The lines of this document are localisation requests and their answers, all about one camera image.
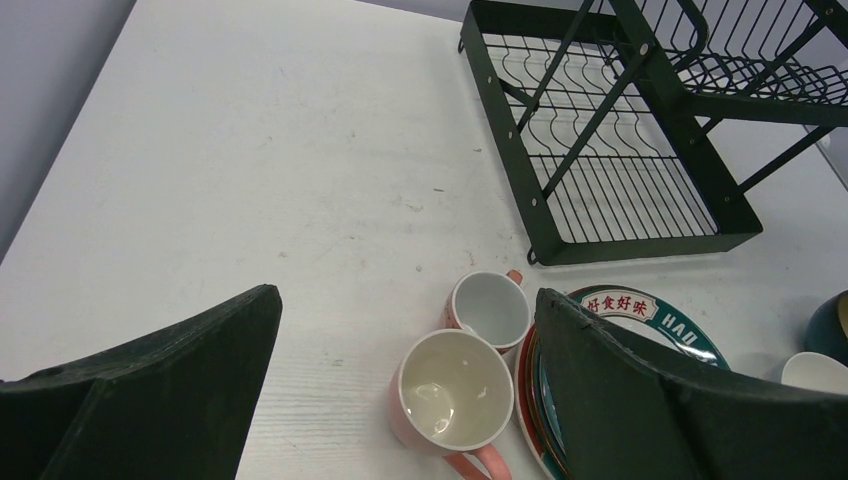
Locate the large pink mug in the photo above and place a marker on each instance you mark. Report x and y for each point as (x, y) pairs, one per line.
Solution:
(451, 396)

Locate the small pink mug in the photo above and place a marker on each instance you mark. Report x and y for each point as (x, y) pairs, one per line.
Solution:
(490, 305)

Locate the white bowl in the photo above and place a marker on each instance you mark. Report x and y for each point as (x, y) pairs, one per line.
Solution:
(815, 371)

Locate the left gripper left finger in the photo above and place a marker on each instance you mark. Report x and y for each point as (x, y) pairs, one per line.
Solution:
(176, 403)

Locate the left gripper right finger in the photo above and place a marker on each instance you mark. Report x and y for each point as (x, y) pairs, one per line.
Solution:
(630, 408)

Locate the green rimmed white plate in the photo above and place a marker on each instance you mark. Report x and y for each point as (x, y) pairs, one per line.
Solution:
(630, 308)

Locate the black wire dish rack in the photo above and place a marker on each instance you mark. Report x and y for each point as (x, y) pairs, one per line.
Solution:
(635, 129)

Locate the dark bowl beige inside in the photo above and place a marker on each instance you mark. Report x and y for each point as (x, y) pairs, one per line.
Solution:
(826, 332)

